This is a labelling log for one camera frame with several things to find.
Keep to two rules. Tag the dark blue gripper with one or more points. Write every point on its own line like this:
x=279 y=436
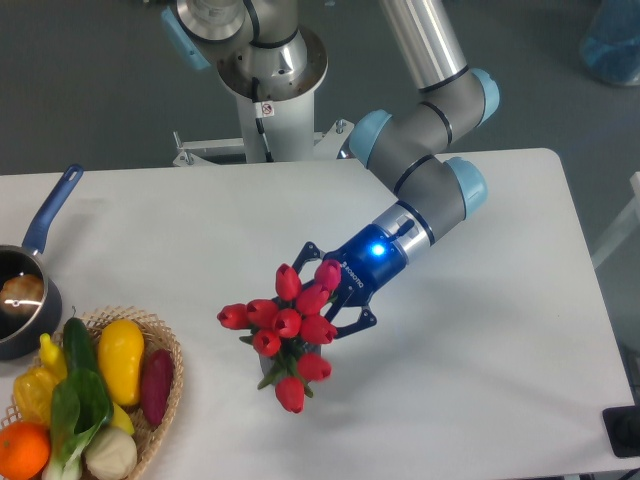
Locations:
x=368 y=261

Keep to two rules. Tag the red tulip bouquet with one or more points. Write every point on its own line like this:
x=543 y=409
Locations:
x=295 y=314

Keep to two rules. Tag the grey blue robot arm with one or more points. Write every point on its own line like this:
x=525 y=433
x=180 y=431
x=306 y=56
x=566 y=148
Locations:
x=432 y=196

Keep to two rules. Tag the dark grey ribbed vase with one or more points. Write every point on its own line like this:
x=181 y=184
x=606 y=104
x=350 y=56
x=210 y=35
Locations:
x=276 y=368

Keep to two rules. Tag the purple sweet potato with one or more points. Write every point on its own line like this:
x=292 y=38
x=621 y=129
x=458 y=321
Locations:
x=156 y=381

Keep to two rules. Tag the yellow banana piece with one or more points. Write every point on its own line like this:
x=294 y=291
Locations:
x=120 y=419

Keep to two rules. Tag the green cucumber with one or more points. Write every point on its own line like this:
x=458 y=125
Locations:
x=78 y=347

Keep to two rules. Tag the beige garlic bulb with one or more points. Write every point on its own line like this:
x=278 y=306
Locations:
x=111 y=455

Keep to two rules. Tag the green bok choy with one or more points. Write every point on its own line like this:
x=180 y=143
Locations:
x=80 y=407

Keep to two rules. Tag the small yellow pepper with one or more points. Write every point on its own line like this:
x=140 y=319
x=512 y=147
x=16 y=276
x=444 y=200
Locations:
x=52 y=357

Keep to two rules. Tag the brown meat patty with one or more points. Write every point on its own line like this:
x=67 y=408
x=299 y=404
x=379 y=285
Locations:
x=22 y=295

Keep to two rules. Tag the black device at edge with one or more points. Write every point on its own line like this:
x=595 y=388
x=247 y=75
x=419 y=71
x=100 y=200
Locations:
x=622 y=427

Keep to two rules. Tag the yellow bell pepper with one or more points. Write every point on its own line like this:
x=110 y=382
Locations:
x=33 y=393

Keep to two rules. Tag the orange fruit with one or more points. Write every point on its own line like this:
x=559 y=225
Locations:
x=25 y=450

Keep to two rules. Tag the blue plastic bag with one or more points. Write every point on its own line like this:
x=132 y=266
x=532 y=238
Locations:
x=610 y=47

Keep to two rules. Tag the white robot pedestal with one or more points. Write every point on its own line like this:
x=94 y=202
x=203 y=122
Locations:
x=274 y=89

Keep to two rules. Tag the blue handled saucepan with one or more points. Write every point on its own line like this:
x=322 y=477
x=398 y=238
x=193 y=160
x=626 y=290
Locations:
x=20 y=334

